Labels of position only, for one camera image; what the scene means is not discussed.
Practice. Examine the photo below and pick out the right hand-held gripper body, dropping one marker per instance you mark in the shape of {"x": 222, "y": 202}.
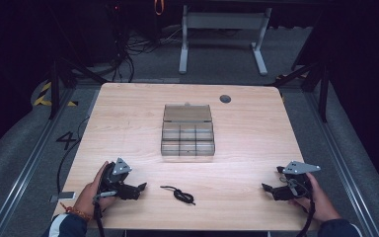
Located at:
{"x": 296, "y": 184}

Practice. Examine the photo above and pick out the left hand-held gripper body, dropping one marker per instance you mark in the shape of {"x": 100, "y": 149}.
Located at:
{"x": 115, "y": 179}

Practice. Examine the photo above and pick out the person's left hand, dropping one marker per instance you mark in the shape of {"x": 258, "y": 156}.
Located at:
{"x": 90, "y": 196}

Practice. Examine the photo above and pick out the person's right hand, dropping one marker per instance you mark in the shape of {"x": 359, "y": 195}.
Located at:
{"x": 322, "y": 204}

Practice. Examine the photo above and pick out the small grey floor plate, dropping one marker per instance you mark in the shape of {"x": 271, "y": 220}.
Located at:
{"x": 64, "y": 196}

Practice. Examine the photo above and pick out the clear plastic organiser box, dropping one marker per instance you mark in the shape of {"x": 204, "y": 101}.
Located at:
{"x": 187, "y": 135}

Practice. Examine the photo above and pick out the grey table grommet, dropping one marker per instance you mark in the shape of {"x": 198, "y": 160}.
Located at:
{"x": 225, "y": 98}

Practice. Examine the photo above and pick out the black metal stand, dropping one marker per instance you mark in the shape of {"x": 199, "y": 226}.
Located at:
{"x": 322, "y": 89}
{"x": 55, "y": 89}

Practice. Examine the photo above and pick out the yellow black floor tape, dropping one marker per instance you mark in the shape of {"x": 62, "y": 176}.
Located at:
{"x": 42, "y": 98}

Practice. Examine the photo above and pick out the metal floor rail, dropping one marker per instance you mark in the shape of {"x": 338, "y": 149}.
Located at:
{"x": 339, "y": 164}
{"x": 29, "y": 168}

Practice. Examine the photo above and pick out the white desk frame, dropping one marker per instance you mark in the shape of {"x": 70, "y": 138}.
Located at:
{"x": 223, "y": 21}

